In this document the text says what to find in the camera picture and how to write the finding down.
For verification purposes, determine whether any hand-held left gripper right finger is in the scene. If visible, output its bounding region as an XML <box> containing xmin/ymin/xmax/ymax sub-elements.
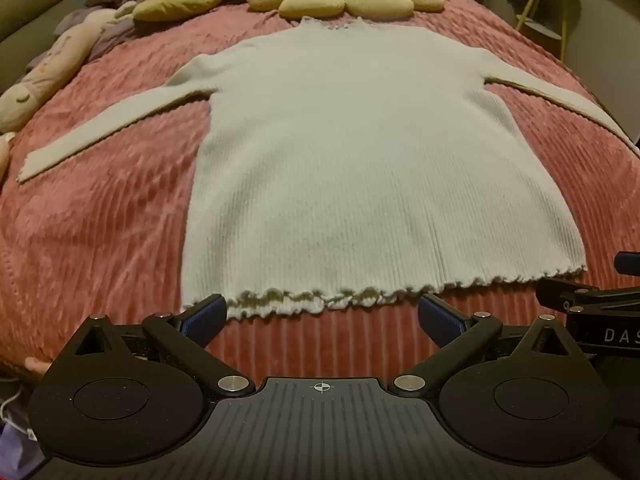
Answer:
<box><xmin>392</xmin><ymin>294</ymin><xmax>571</xmax><ymax>395</ymax></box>

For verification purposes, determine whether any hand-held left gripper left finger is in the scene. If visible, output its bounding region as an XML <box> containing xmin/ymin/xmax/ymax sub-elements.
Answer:
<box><xmin>75</xmin><ymin>294</ymin><xmax>253</xmax><ymax>396</ymax></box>

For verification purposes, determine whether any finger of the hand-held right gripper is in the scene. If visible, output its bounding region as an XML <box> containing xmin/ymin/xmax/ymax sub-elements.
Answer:
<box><xmin>614</xmin><ymin>252</ymin><xmax>640</xmax><ymax>276</ymax></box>
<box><xmin>536</xmin><ymin>277</ymin><xmax>640</xmax><ymax>313</ymax></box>

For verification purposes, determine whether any white ribbed knit sweater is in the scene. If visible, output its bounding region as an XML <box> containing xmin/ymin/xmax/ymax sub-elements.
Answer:
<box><xmin>16</xmin><ymin>16</ymin><xmax>640</xmax><ymax>321</ymax></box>

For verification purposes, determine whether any pink ribbed blanket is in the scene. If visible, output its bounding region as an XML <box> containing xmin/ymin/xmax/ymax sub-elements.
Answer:
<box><xmin>0</xmin><ymin>0</ymin><xmax>640</xmax><ymax>386</ymax></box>

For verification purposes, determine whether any yellow-legged side table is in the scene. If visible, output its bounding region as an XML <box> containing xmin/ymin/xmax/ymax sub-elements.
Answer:
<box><xmin>515</xmin><ymin>0</ymin><xmax>583</xmax><ymax>61</ymax></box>

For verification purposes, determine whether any long cream plush toy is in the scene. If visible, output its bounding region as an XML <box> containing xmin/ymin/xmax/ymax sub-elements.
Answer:
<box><xmin>0</xmin><ymin>10</ymin><xmax>136</xmax><ymax>133</ymax></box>

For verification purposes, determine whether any small yellow pillow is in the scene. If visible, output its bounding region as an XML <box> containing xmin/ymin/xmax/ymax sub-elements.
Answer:
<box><xmin>131</xmin><ymin>0</ymin><xmax>222</xmax><ymax>22</ymax></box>

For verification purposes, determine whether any olive green headboard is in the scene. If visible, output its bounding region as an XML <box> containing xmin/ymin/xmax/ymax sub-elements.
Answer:
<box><xmin>0</xmin><ymin>0</ymin><xmax>83</xmax><ymax>96</ymax></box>

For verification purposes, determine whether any white cable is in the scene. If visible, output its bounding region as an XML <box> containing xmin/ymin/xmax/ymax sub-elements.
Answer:
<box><xmin>0</xmin><ymin>385</ymin><xmax>40</xmax><ymax>442</ymax></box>

